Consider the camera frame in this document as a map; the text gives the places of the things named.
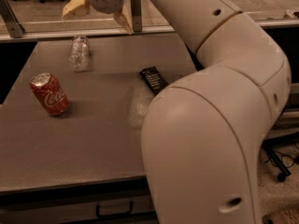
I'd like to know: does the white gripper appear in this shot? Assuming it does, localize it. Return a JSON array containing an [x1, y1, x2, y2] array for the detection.
[[62, 0, 133, 35]]

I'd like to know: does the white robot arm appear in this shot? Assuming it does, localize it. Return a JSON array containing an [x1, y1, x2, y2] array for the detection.
[[141, 0, 292, 224]]

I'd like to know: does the red coke can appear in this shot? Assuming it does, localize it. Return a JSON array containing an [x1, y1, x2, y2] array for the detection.
[[29, 73, 70, 116]]

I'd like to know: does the grey drawer front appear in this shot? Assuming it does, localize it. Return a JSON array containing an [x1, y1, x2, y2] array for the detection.
[[0, 195, 159, 224]]

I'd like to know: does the black wheeled stand base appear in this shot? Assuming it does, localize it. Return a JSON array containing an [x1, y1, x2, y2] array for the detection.
[[262, 132, 299, 182]]

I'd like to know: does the middle metal railing post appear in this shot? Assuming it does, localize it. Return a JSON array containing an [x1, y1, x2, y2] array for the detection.
[[130, 0, 142, 33]]

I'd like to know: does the metal railing post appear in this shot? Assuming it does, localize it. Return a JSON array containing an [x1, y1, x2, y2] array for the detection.
[[130, 0, 142, 33], [0, 0, 24, 38]]

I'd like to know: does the left metal railing post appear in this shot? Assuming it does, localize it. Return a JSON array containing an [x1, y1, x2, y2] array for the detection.
[[0, 0, 24, 38]]

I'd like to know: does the black drawer handle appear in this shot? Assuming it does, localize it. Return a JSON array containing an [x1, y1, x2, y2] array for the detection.
[[95, 201, 134, 220]]

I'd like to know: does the black floor cable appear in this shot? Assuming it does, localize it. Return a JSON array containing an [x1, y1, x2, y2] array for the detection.
[[264, 149, 299, 170]]

